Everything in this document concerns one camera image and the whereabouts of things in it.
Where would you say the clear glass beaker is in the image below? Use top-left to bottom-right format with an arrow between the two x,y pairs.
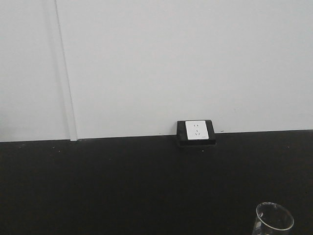
252,202 -> 294,235

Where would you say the black and white socket box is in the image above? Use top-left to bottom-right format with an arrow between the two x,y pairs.
176,120 -> 216,147

